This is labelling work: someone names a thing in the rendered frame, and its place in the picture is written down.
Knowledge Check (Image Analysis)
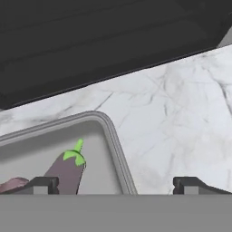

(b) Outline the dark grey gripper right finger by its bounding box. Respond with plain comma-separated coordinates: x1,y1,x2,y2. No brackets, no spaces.
172,176,232,196

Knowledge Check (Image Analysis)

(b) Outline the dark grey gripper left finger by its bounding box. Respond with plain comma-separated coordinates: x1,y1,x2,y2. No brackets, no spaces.
11,176,60,196

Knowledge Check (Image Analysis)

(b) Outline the purple eggplant with green stem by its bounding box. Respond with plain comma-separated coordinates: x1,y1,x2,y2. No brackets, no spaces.
43,138,87,196
0,177,30,195

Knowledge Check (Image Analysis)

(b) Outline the grey tupperware container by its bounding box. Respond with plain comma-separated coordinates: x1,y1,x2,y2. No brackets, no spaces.
0,110,139,196

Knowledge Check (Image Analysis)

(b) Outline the black fridge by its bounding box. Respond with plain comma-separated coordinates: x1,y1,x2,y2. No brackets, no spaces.
0,0,232,111

